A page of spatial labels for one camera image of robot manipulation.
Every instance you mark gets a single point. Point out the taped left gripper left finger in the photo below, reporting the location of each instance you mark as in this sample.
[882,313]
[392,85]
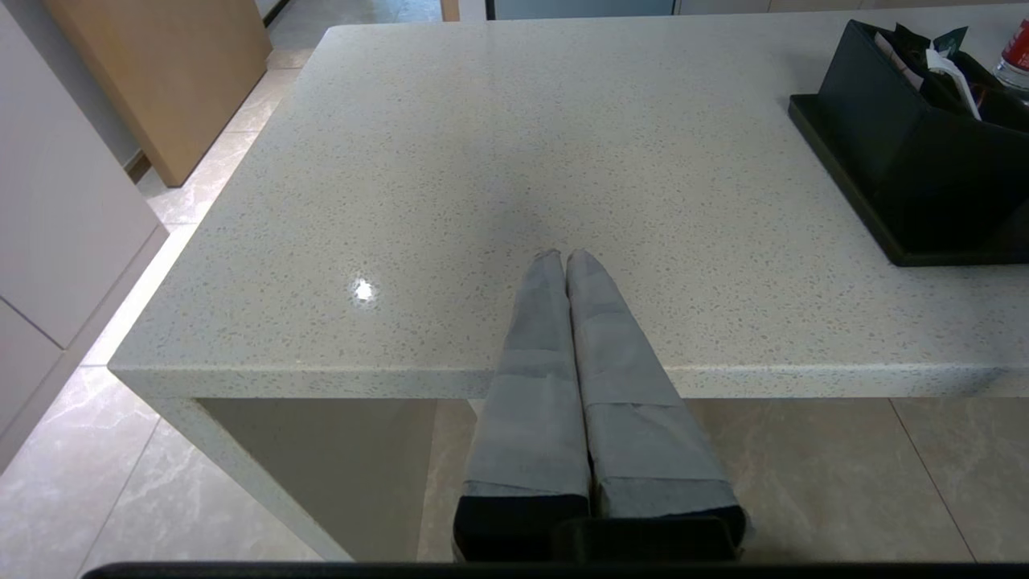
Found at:
[534,402]

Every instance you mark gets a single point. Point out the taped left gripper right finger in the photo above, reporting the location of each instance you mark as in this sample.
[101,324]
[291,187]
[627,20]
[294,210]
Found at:
[635,418]

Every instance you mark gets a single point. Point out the clear water bottle red cap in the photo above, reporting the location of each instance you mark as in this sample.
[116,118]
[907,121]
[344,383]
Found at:
[1018,53]

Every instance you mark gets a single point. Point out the green tea packet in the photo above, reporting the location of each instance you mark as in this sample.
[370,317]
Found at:
[924,40]

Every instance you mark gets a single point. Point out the black rectangular tray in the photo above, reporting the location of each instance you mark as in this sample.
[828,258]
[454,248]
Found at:
[852,181]

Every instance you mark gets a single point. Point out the black organizer box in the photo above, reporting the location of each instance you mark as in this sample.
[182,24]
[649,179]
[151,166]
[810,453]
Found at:
[908,153]

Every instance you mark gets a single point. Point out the wooden door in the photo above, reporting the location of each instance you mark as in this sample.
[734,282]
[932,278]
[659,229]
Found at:
[169,72]

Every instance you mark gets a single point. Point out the white tall cabinet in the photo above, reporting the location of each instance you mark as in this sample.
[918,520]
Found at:
[56,201]

